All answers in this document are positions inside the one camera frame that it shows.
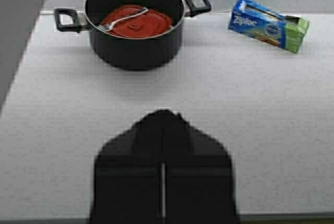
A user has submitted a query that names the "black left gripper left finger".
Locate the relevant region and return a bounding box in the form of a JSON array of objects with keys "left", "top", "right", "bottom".
[{"left": 88, "top": 110, "right": 164, "bottom": 223}]

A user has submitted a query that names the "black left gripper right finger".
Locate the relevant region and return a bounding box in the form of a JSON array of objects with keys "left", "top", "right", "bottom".
[{"left": 162, "top": 111, "right": 241, "bottom": 223}]

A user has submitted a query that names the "silver fork in pot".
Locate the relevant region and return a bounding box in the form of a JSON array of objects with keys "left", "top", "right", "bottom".
[{"left": 96, "top": 7, "right": 149, "bottom": 32}]

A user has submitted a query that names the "black cooking pot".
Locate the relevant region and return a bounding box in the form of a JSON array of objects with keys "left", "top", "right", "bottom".
[{"left": 54, "top": 0, "right": 212, "bottom": 71}]

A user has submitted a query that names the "red lid in pot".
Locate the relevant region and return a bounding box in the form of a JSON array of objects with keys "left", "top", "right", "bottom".
[{"left": 100, "top": 5, "right": 173, "bottom": 39}]

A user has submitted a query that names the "blue Ziploc bag box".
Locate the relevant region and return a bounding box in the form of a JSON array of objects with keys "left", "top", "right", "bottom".
[{"left": 229, "top": 0, "right": 310, "bottom": 53}]

